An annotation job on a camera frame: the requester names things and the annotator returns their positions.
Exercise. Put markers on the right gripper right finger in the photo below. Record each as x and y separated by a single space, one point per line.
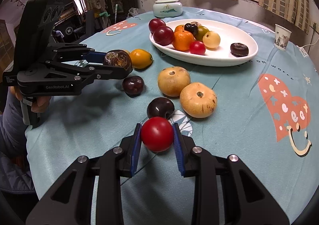
245 199

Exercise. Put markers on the dark mangosteen on plate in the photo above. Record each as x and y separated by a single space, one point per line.
191 28

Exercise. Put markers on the crumpled plastic bag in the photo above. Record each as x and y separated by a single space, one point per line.
133 12

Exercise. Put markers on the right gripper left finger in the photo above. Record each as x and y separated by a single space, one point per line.
69 199

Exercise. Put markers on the striped tan fruit on plate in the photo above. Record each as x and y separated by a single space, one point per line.
196 23

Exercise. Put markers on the large red plum left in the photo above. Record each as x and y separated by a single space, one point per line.
155 23

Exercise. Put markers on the red cherry tomato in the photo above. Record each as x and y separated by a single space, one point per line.
197 47
157 134

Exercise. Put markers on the orange mandarin right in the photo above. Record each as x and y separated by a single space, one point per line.
182 40

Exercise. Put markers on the red cherry tomato on plate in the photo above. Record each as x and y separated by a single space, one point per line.
197 47

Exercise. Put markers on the large striped yellow melon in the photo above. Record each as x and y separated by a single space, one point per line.
171 81

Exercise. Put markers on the yellow round fruit on plate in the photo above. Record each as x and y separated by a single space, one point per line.
211 40

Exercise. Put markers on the orange persimmon fruit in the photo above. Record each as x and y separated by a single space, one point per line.
141 59

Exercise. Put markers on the large red plum front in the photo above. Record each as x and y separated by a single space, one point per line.
164 35

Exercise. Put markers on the white oval plate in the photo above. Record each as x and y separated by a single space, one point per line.
221 56

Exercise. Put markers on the white printed paper cup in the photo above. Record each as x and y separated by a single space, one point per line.
282 36

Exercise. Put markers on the smaller yellow orange melon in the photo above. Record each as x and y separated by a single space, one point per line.
198 100

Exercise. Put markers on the teal printed tablecloth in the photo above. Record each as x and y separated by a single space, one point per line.
267 113

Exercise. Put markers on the green fruit on plate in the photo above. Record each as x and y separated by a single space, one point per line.
202 30

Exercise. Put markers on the person left hand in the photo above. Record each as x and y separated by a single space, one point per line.
39 106

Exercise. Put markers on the dark plum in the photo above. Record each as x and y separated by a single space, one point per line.
160 107
133 85

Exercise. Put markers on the dark brown flat fruit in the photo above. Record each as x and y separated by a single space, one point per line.
239 50

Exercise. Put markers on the orange mandarin left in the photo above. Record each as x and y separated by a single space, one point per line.
179 28

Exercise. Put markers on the orange mandarin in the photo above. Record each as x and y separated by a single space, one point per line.
179 28
182 40

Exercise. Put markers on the pale green lidded jar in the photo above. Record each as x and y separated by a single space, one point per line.
167 8

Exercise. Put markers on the large red plum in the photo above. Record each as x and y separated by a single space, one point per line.
164 35
155 23

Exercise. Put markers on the dark brown passion fruit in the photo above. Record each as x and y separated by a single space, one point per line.
119 58

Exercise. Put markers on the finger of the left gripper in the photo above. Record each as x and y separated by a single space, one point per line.
106 72
95 57

